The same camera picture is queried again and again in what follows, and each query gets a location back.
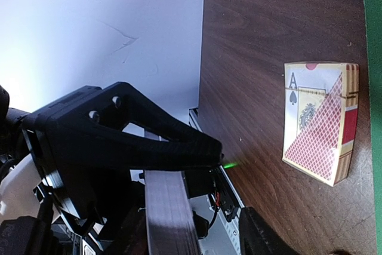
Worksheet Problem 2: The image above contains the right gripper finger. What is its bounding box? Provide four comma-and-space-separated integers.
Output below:
239, 207, 298, 254

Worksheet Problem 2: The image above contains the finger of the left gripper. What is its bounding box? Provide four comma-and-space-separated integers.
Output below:
29, 81, 224, 171

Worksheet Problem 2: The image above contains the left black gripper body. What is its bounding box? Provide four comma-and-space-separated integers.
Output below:
23, 117, 131, 222

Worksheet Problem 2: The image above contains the red playing card deck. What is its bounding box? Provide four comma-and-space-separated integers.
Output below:
144, 170, 201, 254

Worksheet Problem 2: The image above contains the playing card box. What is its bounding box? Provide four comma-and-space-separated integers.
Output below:
282, 62, 359, 186

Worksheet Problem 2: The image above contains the round green poker mat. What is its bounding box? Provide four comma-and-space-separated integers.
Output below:
364, 0, 381, 254

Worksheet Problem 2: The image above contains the aluminium front rail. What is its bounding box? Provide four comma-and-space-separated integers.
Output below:
143, 107, 248, 255

